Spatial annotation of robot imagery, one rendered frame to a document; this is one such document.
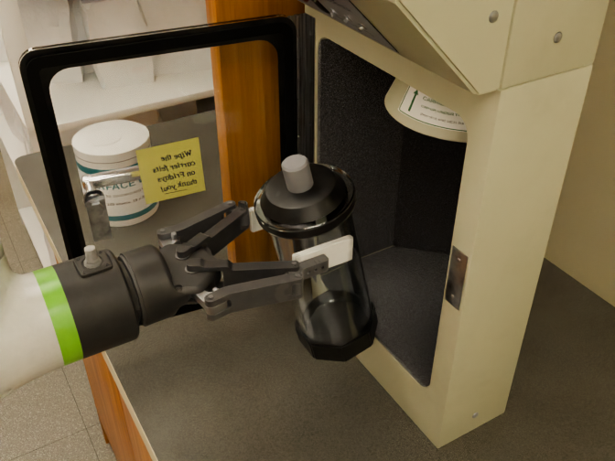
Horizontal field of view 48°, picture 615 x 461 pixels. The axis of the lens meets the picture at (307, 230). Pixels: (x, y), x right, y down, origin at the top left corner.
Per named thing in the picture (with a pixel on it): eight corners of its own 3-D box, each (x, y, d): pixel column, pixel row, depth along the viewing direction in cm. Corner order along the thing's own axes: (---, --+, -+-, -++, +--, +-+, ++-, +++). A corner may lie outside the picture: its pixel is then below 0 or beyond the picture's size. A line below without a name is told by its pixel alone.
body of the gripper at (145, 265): (135, 286, 61) (230, 254, 65) (106, 238, 67) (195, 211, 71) (146, 347, 65) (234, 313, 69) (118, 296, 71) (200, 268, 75)
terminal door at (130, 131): (298, 283, 101) (296, 14, 78) (89, 339, 92) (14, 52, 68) (296, 279, 102) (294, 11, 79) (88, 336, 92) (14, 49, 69)
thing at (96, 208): (113, 240, 82) (105, 199, 79) (94, 243, 82) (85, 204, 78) (110, 230, 84) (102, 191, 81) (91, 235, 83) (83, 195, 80)
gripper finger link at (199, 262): (186, 257, 67) (185, 266, 66) (299, 254, 68) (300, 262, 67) (189, 287, 70) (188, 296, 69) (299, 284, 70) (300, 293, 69)
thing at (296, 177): (321, 172, 78) (310, 123, 73) (366, 212, 71) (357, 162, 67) (251, 209, 75) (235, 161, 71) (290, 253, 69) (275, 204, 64)
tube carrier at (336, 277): (349, 279, 91) (320, 150, 77) (397, 328, 83) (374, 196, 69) (279, 320, 88) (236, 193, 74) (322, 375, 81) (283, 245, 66)
